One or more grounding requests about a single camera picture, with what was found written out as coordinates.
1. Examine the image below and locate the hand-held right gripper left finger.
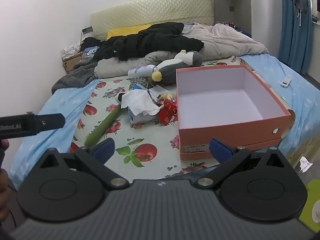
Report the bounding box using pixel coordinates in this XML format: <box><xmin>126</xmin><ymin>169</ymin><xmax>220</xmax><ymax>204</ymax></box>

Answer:
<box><xmin>39</xmin><ymin>137</ymin><xmax>130</xmax><ymax>191</ymax></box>

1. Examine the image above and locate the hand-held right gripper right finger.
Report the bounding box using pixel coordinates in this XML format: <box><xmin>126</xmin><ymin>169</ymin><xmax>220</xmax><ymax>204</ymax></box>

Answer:
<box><xmin>196</xmin><ymin>137</ymin><xmax>288</xmax><ymax>190</ymax></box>

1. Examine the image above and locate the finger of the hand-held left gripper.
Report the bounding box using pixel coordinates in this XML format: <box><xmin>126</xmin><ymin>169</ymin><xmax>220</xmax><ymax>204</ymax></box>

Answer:
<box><xmin>37</xmin><ymin>113</ymin><xmax>66</xmax><ymax>132</ymax></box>

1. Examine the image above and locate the pink shoe box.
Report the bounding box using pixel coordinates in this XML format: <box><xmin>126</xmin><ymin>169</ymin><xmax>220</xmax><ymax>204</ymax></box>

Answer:
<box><xmin>176</xmin><ymin>64</ymin><xmax>292</xmax><ymax>151</ymax></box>

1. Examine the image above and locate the blue white tissue pack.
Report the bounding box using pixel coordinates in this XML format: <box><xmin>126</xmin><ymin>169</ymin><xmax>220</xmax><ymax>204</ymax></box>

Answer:
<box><xmin>128</xmin><ymin>106</ymin><xmax>160</xmax><ymax>125</ymax></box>

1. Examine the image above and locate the red packet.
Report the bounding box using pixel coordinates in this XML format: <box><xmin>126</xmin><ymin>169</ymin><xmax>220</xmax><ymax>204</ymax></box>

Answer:
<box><xmin>157</xmin><ymin>99</ymin><xmax>179</xmax><ymax>126</ymax></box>

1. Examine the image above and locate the person's left forearm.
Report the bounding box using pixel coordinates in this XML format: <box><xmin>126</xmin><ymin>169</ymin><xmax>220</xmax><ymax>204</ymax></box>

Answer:
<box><xmin>0</xmin><ymin>167</ymin><xmax>17</xmax><ymax>224</ymax></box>

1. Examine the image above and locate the blue bedsheet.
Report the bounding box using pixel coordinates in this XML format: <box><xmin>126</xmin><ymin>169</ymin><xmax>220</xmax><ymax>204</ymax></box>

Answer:
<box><xmin>11</xmin><ymin>54</ymin><xmax>320</xmax><ymax>190</ymax></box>

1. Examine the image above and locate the green massage hammer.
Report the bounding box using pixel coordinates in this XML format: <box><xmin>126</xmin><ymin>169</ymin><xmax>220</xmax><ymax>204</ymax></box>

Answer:
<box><xmin>84</xmin><ymin>77</ymin><xmax>148</xmax><ymax>147</ymax></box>

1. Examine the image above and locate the fruit print mat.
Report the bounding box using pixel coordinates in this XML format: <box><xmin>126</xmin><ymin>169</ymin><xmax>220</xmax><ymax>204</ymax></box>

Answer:
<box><xmin>37</xmin><ymin>55</ymin><xmax>296</xmax><ymax>180</ymax></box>

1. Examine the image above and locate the dark grey blanket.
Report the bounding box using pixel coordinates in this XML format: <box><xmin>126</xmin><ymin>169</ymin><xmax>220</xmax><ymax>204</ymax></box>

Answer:
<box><xmin>51</xmin><ymin>59</ymin><xmax>101</xmax><ymax>96</ymax></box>

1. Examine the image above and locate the white tissue paper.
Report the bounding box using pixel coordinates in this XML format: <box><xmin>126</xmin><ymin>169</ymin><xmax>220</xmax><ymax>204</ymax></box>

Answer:
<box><xmin>121</xmin><ymin>90</ymin><xmax>161</xmax><ymax>117</ymax></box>

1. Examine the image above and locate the cardboard box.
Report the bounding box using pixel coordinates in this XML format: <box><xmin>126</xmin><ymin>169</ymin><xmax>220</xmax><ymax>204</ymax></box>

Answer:
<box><xmin>61</xmin><ymin>52</ymin><xmax>84</xmax><ymax>74</ymax></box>

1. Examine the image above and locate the crumpled white cloth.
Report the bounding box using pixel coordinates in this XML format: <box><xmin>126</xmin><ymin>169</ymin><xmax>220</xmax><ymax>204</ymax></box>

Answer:
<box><xmin>62</xmin><ymin>43</ymin><xmax>82</xmax><ymax>60</ymax></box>

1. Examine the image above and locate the blue patterned packet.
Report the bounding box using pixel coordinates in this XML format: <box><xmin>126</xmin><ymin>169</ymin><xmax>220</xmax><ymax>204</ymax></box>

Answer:
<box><xmin>83</xmin><ymin>47</ymin><xmax>101</xmax><ymax>58</ymax></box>

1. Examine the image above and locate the grey pillow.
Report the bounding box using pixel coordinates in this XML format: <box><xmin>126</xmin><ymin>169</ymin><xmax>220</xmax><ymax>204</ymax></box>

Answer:
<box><xmin>94</xmin><ymin>50</ymin><xmax>181</xmax><ymax>79</ymax></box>

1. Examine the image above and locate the white plastic bottle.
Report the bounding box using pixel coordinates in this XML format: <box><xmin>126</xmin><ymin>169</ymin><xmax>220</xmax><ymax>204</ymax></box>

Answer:
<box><xmin>128</xmin><ymin>64</ymin><xmax>158</xmax><ymax>79</ymax></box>

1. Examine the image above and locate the white paper scrap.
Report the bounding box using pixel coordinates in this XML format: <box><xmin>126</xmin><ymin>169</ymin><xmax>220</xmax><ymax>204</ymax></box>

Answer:
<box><xmin>298</xmin><ymin>156</ymin><xmax>313</xmax><ymax>173</ymax></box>

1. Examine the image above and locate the black cloth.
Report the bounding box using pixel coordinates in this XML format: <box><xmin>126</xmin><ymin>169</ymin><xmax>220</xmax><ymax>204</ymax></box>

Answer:
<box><xmin>81</xmin><ymin>37</ymin><xmax>102</xmax><ymax>51</ymax></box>

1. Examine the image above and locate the grey penguin plush toy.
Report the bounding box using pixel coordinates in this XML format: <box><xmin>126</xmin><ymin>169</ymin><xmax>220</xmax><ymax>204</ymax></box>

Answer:
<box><xmin>146</xmin><ymin>50</ymin><xmax>204</xmax><ymax>87</ymax></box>

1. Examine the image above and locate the green white object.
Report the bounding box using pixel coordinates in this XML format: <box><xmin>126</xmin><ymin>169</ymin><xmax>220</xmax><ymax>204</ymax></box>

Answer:
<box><xmin>298</xmin><ymin>180</ymin><xmax>320</xmax><ymax>233</ymax></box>

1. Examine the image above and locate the beige duvet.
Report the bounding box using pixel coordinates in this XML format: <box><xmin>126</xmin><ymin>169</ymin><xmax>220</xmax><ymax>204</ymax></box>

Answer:
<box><xmin>182</xmin><ymin>22</ymin><xmax>270</xmax><ymax>61</ymax></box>

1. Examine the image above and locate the black puffer jacket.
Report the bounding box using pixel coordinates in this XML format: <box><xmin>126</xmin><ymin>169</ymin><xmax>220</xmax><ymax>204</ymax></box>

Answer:
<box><xmin>94</xmin><ymin>22</ymin><xmax>205</xmax><ymax>61</ymax></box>

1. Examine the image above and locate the yellow pillow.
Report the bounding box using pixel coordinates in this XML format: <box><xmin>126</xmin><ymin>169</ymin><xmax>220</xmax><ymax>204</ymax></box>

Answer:
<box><xmin>106</xmin><ymin>24</ymin><xmax>153</xmax><ymax>41</ymax></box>

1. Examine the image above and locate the row of small bottles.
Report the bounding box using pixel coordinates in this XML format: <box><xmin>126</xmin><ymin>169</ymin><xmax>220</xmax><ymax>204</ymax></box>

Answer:
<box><xmin>216</xmin><ymin>20</ymin><xmax>238</xmax><ymax>29</ymax></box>

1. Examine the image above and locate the blue curtain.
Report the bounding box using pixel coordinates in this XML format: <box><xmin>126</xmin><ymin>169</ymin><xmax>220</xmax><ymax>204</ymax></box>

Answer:
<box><xmin>277</xmin><ymin>0</ymin><xmax>314</xmax><ymax>74</ymax></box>

